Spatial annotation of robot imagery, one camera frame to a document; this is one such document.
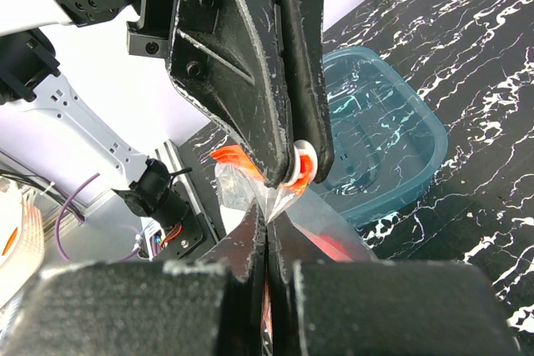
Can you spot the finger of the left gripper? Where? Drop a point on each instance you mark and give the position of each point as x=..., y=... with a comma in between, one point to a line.
x=301, y=31

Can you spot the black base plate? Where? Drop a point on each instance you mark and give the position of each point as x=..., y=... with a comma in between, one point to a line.
x=202, y=225

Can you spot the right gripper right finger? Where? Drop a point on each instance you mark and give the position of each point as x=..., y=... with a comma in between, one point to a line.
x=323, y=307

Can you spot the blue plastic container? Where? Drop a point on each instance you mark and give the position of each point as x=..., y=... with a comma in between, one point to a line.
x=388, y=143

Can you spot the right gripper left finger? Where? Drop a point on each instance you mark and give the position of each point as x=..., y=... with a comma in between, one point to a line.
x=211, y=306

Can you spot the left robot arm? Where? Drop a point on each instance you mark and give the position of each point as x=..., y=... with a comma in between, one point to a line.
x=31, y=82

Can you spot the clear zip top bag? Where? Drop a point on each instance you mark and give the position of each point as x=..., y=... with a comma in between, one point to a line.
x=239, y=183

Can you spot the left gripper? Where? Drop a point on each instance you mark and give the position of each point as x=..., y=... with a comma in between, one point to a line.
x=224, y=58

